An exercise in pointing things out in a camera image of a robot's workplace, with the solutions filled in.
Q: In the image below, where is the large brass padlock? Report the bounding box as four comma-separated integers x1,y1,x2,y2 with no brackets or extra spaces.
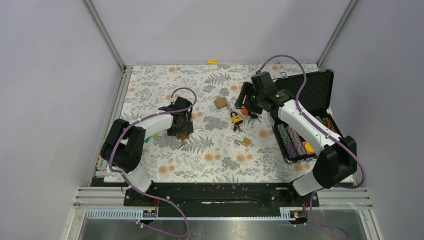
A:
177,133,190,149

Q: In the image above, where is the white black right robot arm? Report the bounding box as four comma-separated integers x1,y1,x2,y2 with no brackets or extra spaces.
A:
234,72,358,206

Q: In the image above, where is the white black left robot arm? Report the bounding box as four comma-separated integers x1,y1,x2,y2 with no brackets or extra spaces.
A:
100,96,194,206

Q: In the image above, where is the orange padlock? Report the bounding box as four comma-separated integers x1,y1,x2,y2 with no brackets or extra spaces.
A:
242,107,249,116

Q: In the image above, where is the yellow black padlock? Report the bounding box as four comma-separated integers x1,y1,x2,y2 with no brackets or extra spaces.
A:
230,111,244,132

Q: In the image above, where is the small brass padlock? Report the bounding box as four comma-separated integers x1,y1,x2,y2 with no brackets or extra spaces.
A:
234,138,252,147

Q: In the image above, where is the floral patterned mat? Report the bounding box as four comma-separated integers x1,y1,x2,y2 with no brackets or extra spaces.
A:
120,64,316,183

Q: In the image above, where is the black poker chip case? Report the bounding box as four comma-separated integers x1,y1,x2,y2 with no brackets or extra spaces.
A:
271,69,342,164

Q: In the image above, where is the yellow poker chip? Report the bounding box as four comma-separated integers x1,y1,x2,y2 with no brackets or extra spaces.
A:
303,141,315,155

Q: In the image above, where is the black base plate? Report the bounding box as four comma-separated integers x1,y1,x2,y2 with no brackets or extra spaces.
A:
123,183,320,215

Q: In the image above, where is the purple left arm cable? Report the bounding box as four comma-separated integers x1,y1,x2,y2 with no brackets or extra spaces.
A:
107,87,198,239

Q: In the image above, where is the white slotted cable duct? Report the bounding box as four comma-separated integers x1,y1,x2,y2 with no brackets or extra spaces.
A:
85,207,308,221

